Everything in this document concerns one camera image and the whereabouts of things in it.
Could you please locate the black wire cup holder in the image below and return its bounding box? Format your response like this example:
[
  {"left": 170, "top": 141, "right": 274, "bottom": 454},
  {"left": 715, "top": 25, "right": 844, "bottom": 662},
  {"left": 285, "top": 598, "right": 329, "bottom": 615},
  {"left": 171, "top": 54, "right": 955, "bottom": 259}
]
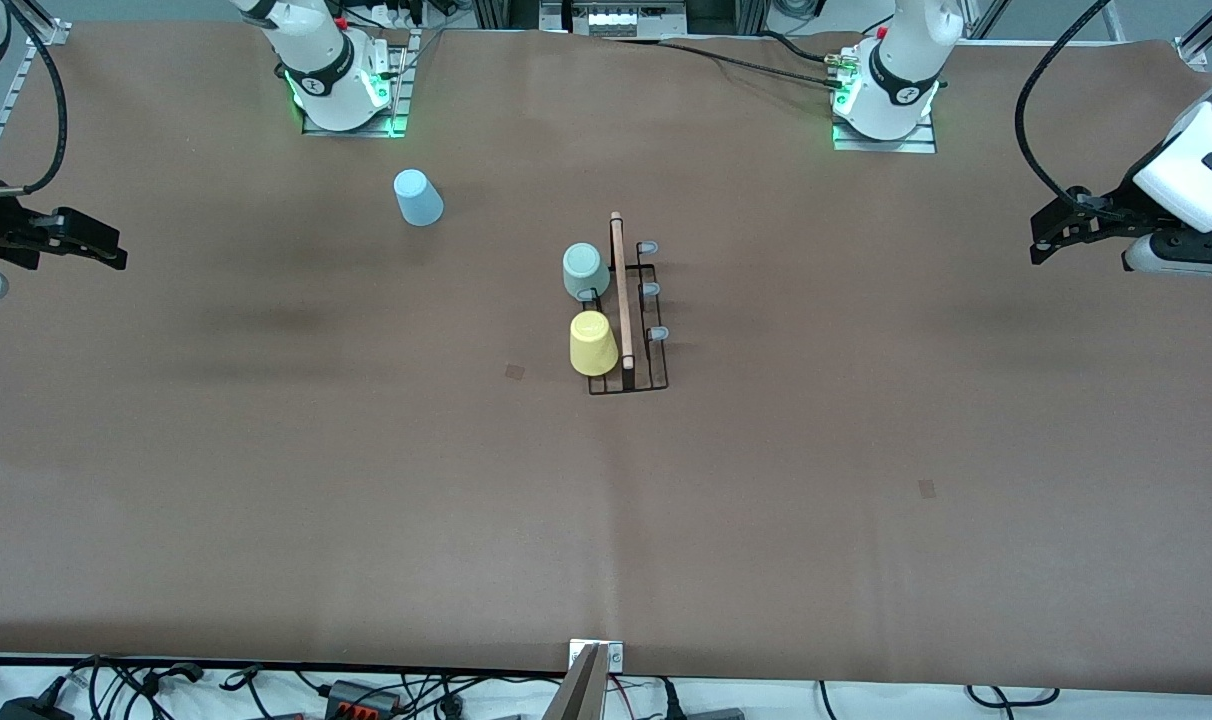
[{"left": 576, "top": 210, "right": 670, "bottom": 396}]

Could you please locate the pale green plastic cup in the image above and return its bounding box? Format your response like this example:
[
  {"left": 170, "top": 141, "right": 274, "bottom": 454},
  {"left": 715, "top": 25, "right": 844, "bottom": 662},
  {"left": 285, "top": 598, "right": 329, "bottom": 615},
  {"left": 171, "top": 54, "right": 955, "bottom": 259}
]
[{"left": 562, "top": 242, "right": 612, "bottom": 303}]

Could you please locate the yellow plastic cup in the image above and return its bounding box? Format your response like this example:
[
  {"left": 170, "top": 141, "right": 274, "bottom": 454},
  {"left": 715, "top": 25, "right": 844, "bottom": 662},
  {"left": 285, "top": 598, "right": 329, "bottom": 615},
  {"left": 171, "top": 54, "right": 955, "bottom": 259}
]
[{"left": 569, "top": 310, "right": 621, "bottom": 378}]

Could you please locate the light blue plastic cup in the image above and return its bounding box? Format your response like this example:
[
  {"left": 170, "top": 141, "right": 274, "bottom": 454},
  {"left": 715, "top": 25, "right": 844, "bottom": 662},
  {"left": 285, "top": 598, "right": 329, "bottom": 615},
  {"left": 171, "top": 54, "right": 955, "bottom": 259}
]
[{"left": 393, "top": 168, "right": 445, "bottom": 228}]

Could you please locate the aluminium corner profile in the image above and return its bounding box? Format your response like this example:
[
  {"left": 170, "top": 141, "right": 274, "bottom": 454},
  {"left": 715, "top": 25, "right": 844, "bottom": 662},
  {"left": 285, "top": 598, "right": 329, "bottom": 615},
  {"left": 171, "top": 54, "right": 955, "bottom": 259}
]
[{"left": 1174, "top": 0, "right": 1212, "bottom": 67}]

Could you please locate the black power adapter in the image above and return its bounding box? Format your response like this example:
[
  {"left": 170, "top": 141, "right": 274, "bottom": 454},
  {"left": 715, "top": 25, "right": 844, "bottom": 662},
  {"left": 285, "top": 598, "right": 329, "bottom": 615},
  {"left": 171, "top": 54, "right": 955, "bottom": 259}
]
[{"left": 0, "top": 695, "right": 75, "bottom": 720}]

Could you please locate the white power strip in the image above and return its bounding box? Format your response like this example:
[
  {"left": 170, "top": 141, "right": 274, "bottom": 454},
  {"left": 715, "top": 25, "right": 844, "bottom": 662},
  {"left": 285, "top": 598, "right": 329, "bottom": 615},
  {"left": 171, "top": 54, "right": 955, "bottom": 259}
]
[{"left": 566, "top": 0, "right": 689, "bottom": 37}]

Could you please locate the brown paper table cover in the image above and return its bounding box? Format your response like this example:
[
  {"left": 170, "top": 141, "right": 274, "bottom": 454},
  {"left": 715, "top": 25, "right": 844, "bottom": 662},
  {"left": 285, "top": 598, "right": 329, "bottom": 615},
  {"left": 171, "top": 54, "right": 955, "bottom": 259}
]
[{"left": 0, "top": 20, "right": 1212, "bottom": 696}]

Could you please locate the black connector with orange levers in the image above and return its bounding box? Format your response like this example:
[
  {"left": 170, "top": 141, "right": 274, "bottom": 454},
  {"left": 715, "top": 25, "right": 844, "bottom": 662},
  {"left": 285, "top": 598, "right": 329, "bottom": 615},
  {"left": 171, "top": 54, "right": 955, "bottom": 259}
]
[{"left": 328, "top": 680, "right": 403, "bottom": 720}]

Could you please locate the perforated aluminium side rail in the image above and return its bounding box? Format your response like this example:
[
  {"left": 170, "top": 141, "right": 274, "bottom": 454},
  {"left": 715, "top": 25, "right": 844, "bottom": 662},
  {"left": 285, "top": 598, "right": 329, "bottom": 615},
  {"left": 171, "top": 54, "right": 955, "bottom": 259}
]
[{"left": 0, "top": 0, "right": 69, "bottom": 213}]

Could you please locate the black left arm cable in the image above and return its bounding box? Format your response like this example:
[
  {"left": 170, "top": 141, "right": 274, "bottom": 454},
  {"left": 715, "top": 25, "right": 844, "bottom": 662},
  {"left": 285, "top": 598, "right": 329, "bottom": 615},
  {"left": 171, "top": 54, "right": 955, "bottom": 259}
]
[{"left": 1014, "top": 0, "right": 1117, "bottom": 201}]

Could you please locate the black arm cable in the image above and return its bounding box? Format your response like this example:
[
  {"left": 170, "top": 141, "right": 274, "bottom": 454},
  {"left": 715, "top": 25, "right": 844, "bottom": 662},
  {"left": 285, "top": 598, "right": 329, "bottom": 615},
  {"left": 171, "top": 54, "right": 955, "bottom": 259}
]
[
  {"left": 1, "top": 0, "right": 69, "bottom": 198},
  {"left": 1014, "top": 0, "right": 1117, "bottom": 201}
]

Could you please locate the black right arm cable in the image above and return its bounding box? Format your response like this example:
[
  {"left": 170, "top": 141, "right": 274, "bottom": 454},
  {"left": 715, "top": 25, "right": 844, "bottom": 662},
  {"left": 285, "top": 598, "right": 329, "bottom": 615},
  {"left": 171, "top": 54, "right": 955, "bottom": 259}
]
[{"left": 1, "top": 0, "right": 69, "bottom": 198}]

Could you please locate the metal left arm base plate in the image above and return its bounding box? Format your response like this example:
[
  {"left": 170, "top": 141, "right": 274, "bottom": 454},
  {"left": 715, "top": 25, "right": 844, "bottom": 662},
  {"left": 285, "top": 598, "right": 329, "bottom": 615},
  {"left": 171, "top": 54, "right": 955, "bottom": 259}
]
[{"left": 831, "top": 112, "right": 937, "bottom": 154}]

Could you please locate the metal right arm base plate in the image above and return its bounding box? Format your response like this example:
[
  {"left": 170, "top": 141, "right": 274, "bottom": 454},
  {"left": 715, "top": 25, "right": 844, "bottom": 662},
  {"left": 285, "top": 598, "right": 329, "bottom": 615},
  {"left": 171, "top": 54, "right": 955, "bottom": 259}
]
[{"left": 301, "top": 28, "right": 422, "bottom": 138}]

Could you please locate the black cable across table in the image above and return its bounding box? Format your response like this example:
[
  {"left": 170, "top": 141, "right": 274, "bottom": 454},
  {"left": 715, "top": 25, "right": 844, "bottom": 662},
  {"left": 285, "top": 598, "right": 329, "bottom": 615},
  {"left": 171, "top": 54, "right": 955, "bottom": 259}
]
[{"left": 656, "top": 30, "right": 867, "bottom": 91}]

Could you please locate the black looped floor cable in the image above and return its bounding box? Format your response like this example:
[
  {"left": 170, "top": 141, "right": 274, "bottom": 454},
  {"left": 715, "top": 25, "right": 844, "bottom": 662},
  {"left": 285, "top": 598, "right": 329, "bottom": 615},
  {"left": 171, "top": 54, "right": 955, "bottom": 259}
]
[{"left": 966, "top": 683, "right": 1062, "bottom": 711}]

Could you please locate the aluminium profile camera post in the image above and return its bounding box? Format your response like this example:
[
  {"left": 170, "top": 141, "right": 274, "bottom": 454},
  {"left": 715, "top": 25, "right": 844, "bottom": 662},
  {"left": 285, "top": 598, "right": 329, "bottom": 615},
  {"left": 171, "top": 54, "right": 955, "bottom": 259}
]
[{"left": 541, "top": 640, "right": 627, "bottom": 720}]

